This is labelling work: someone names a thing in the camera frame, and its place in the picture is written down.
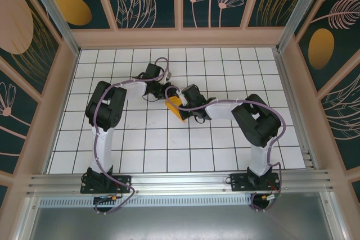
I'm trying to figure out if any orange paper sheet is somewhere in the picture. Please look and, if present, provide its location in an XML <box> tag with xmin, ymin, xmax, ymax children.
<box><xmin>164</xmin><ymin>96</ymin><xmax>188</xmax><ymax>124</ymax></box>

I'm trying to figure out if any grey metal sheet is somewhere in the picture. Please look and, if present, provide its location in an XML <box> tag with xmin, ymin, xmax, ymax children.
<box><xmin>26</xmin><ymin>207</ymin><xmax>337</xmax><ymax>240</ymax></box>

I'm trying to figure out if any aluminium mounting rail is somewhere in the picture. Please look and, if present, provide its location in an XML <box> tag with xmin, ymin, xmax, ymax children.
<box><xmin>26</xmin><ymin>169</ymin><xmax>335</xmax><ymax>196</ymax></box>

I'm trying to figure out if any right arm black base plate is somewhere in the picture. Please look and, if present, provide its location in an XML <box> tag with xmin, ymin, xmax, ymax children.
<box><xmin>229</xmin><ymin>172</ymin><xmax>281</xmax><ymax>193</ymax></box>

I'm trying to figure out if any perforated metal cable tray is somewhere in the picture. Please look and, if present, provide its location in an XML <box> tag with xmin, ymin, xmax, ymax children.
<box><xmin>39</xmin><ymin>197</ymin><xmax>255</xmax><ymax>208</ymax></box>

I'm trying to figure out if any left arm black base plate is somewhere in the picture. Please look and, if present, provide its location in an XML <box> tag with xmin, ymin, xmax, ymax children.
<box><xmin>80</xmin><ymin>174</ymin><xmax>132</xmax><ymax>194</ymax></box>

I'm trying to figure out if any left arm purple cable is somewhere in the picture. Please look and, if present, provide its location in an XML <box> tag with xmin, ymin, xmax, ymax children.
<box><xmin>92</xmin><ymin>57</ymin><xmax>171</xmax><ymax>216</ymax></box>

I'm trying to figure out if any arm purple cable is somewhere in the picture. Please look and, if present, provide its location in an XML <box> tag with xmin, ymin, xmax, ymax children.
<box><xmin>165</xmin><ymin>85</ymin><xmax>287</xmax><ymax>212</ymax></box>
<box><xmin>92</xmin><ymin>57</ymin><xmax>171</xmax><ymax>216</ymax></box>

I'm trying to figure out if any aluminium side rail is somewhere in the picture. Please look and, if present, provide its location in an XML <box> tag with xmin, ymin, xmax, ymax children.
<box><xmin>274</xmin><ymin>51</ymin><xmax>320</xmax><ymax>169</ymax></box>

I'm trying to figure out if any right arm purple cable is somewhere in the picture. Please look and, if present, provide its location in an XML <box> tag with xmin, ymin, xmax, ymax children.
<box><xmin>165</xmin><ymin>85</ymin><xmax>287</xmax><ymax>212</ymax></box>

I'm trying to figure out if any aluminium frame post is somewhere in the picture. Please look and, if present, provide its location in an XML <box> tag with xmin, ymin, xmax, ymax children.
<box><xmin>22</xmin><ymin>0</ymin><xmax>81</xmax><ymax>56</ymax></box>
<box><xmin>275</xmin><ymin>0</ymin><xmax>329</xmax><ymax>52</ymax></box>

